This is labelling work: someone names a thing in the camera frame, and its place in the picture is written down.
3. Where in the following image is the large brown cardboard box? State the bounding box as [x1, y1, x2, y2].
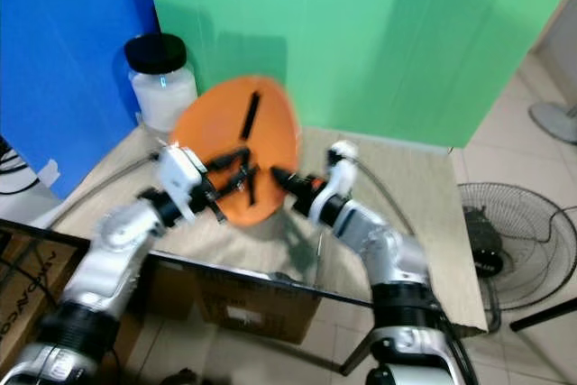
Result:
[0, 230, 87, 379]

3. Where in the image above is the green corrugated plastic panel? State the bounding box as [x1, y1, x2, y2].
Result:
[141, 0, 577, 151]

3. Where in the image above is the grey left arm cable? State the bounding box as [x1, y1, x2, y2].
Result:
[45, 155, 161, 234]

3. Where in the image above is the blue corrugated plastic panel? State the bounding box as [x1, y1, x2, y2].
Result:
[0, 0, 160, 202]

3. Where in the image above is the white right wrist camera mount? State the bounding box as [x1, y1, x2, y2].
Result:
[310, 139, 362, 224]

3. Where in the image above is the black metal table frame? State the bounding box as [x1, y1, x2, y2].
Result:
[0, 223, 402, 377]

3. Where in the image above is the clear jar with black lid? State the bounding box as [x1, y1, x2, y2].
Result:
[124, 32, 200, 134]

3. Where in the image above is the black cable bundle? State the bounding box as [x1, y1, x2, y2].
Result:
[0, 143, 48, 198]

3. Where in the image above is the white floor fan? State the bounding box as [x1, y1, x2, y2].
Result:
[529, 100, 577, 145]

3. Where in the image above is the grey right arm cable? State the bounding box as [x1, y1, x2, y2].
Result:
[357, 156, 423, 228]

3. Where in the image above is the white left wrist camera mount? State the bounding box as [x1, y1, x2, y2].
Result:
[157, 143, 211, 222]

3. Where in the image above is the black slim utensil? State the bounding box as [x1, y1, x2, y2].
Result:
[240, 91, 263, 142]

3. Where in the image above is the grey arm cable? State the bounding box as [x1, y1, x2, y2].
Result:
[357, 156, 423, 228]
[45, 155, 161, 234]

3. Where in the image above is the orange round plate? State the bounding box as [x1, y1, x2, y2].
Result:
[169, 75, 304, 228]

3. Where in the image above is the brown cardboard box white label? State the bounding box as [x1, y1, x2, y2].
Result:
[197, 263, 323, 346]

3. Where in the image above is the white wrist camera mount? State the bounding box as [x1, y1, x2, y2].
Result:
[310, 139, 362, 224]
[157, 143, 211, 222]

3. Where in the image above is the black wire-guard floor fan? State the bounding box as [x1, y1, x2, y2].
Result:
[457, 181, 577, 334]

